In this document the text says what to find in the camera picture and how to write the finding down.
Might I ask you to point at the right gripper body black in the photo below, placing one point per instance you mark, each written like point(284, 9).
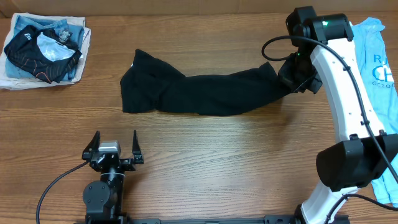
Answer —
point(299, 71)

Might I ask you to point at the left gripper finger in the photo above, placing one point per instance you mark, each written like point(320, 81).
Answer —
point(93, 144)
point(136, 150)

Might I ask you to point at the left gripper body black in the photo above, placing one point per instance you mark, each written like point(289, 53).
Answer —
point(127, 165)

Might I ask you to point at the black t-shirt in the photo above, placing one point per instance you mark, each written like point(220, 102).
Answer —
point(153, 84)

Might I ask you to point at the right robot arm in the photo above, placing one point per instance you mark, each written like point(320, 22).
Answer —
point(362, 150)

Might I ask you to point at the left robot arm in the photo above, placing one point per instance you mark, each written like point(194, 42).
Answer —
point(104, 198)

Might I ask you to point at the light blue t-shirt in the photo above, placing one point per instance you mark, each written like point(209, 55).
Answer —
point(375, 71)

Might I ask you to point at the folded beige cloth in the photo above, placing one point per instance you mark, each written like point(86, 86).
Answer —
point(27, 83)

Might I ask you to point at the folded blue jeans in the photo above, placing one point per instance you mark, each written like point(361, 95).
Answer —
point(76, 31)

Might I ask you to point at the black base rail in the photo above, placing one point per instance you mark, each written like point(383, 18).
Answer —
point(268, 219)

